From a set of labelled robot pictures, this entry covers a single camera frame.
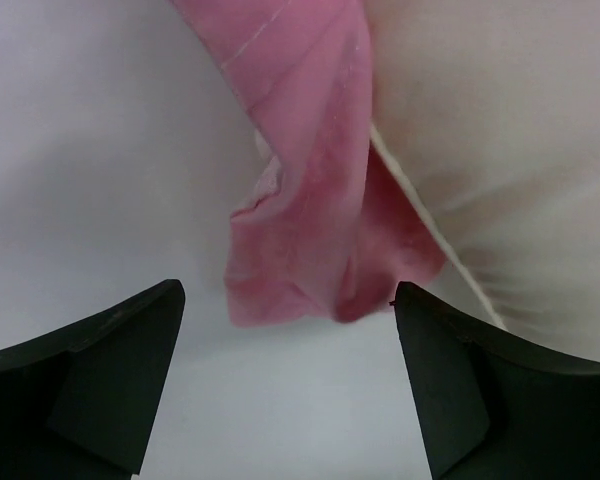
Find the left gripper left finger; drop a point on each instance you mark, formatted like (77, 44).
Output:
(80, 402)

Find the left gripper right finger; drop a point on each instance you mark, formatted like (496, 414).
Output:
(492, 405)

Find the pink satin pillowcase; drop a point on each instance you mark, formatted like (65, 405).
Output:
(327, 231)

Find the cream pillow with bear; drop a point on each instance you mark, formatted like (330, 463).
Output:
(487, 113)

